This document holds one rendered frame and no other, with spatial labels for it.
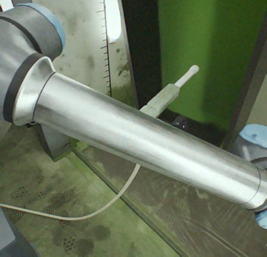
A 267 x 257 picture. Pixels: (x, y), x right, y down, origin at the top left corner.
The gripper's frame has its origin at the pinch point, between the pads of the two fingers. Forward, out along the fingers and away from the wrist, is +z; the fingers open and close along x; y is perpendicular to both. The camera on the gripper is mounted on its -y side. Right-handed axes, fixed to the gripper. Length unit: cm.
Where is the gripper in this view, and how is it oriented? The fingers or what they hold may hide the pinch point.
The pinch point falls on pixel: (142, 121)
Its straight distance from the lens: 69.8
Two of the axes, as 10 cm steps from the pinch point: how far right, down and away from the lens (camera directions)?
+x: 5.8, -6.0, 5.5
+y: -0.5, 6.5, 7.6
